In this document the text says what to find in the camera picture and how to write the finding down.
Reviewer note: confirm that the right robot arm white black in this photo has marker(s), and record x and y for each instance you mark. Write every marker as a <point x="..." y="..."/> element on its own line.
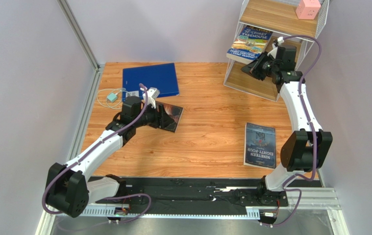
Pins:
<point x="306" y="149"/>

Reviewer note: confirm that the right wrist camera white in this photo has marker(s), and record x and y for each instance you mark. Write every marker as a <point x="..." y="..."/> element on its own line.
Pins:
<point x="276" y="43"/>

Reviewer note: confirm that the Three Days To See book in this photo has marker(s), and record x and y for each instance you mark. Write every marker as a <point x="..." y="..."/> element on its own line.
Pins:
<point x="169" y="116"/>

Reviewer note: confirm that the white wire wooden shelf rack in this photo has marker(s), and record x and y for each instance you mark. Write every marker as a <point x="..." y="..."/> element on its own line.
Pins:
<point x="279" y="17"/>

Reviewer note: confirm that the pink cube power socket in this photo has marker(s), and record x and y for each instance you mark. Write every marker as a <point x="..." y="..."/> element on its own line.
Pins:
<point x="308" y="9"/>

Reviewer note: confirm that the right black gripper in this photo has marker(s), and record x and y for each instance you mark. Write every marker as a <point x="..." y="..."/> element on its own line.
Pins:
<point x="260" y="67"/>

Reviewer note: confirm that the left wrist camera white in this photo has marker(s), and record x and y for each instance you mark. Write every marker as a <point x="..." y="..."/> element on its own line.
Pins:
<point x="149" y="95"/>

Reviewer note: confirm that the blue file folder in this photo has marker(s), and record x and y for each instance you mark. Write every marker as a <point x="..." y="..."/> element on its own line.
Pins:
<point x="163" y="77"/>

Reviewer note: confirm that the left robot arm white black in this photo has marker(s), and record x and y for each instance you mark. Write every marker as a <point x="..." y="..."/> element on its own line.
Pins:
<point x="68" y="186"/>

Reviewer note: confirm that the blue 91-Storey Treehouse book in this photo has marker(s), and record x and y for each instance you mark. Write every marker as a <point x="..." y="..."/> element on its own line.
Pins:
<point x="248" y="45"/>

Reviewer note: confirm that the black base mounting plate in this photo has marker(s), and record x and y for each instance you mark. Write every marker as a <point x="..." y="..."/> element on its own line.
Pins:
<point x="199" y="196"/>

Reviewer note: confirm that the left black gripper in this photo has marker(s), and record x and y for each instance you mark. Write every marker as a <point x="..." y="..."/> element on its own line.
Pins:
<point x="159" y="122"/>

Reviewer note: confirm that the Nineteen Eighty-Four book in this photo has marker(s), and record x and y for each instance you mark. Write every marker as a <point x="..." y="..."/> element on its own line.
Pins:
<point x="259" y="146"/>

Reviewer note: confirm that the teal charger with white cable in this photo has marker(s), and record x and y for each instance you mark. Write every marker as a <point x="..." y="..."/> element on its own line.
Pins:
<point x="110" y="98"/>

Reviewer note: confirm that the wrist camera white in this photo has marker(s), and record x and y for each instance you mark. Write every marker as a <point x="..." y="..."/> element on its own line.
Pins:
<point x="276" y="43"/>
<point x="149" y="95"/>

